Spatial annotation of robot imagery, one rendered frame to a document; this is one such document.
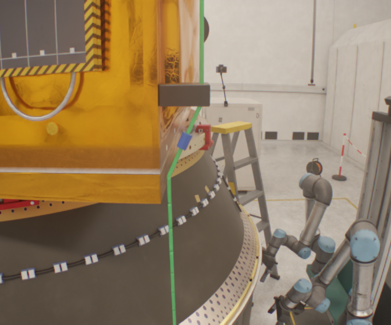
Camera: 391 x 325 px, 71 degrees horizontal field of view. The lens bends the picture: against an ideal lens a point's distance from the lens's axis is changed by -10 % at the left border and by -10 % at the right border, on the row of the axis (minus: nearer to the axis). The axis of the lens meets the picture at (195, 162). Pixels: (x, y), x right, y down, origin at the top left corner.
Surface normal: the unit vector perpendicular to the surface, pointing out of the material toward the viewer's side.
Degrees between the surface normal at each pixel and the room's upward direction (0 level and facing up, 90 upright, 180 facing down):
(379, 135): 90
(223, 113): 90
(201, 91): 90
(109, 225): 62
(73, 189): 90
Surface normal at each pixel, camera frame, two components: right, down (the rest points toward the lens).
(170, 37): 0.76, 0.20
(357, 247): -0.44, 0.12
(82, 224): 0.52, -0.25
